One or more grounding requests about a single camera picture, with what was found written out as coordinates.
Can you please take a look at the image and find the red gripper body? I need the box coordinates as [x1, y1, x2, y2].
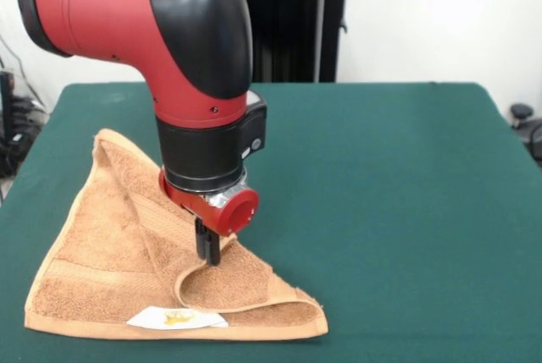
[158, 170, 260, 237]

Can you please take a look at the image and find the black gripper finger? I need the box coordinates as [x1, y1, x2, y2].
[203, 229, 223, 267]
[193, 218, 208, 259]

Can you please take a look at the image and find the orange terry towel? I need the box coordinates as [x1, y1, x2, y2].
[24, 128, 329, 341]

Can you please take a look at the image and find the dark green table cloth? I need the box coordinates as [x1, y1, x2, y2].
[0, 81, 542, 363]

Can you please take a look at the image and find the black equipment stack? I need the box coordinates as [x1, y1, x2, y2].
[0, 69, 48, 179]

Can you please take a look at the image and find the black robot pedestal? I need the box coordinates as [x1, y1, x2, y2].
[224, 0, 366, 84]

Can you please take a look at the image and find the grey cable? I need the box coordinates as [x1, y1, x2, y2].
[0, 35, 46, 106]

